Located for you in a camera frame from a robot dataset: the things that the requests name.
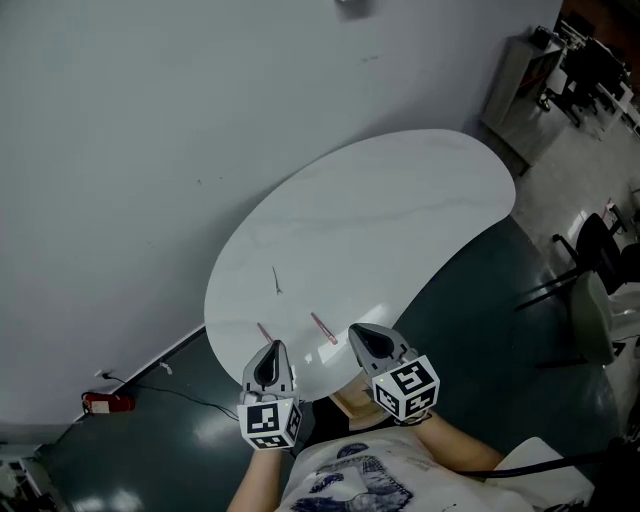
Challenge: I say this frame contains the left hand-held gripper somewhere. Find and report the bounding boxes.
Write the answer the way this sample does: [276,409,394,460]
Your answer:
[236,340,304,451]

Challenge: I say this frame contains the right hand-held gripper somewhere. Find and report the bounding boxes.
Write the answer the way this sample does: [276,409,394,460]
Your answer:
[347,322,441,422]

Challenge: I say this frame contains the person's right forearm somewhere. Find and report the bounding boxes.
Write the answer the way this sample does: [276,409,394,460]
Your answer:
[413,412,504,482]

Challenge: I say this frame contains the person's left forearm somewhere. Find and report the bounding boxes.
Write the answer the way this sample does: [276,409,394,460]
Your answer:
[227,439,301,512]

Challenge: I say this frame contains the white curved table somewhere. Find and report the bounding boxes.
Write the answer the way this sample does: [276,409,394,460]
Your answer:
[203,128,517,403]

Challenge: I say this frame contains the person's black trousers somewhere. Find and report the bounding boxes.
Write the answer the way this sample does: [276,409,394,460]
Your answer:
[308,397,396,444]

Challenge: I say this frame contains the white printed t-shirt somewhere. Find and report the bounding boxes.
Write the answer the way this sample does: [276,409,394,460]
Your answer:
[278,428,597,512]

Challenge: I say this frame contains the red fire extinguisher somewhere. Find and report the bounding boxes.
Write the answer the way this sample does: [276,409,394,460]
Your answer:
[80,391,137,417]

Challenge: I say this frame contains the grey-green chair with black legs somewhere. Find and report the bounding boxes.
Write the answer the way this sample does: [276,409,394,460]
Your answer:
[514,269,626,370]

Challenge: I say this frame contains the black office chair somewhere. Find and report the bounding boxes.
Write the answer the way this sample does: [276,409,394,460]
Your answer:
[552,211,637,297]

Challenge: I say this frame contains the grey shelf unit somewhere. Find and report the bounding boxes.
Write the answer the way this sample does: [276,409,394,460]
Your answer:
[479,33,577,177]

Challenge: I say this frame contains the black floor cable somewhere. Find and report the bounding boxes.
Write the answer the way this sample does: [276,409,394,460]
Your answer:
[102,372,242,422]

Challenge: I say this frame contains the dark wrist bracelet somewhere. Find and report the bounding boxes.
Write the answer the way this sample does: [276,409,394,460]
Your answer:
[393,412,437,429]

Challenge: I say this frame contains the dark blue gripper cable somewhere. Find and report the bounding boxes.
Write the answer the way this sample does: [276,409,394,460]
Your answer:
[449,438,640,482]

